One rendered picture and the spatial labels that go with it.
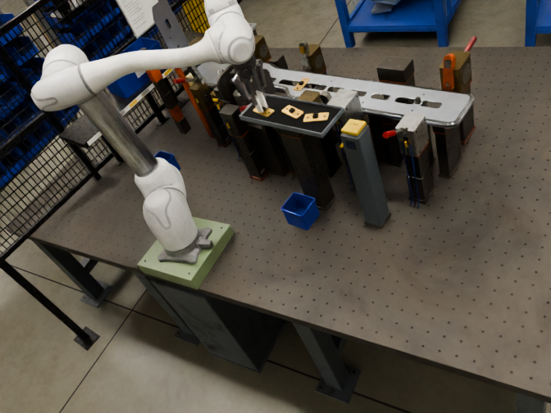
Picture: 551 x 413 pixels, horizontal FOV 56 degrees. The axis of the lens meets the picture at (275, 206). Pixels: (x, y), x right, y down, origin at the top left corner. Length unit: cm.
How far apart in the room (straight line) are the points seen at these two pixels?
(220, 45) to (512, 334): 118
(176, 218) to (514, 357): 121
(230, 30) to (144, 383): 191
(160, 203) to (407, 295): 93
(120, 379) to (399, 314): 167
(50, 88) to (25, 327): 210
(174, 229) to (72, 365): 141
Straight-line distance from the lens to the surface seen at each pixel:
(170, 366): 284
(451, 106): 196
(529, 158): 217
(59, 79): 176
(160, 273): 214
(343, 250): 195
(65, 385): 316
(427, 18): 417
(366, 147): 173
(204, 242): 207
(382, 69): 217
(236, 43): 150
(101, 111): 197
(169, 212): 196
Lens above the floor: 221
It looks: 43 degrees down
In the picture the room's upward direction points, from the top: 25 degrees counter-clockwise
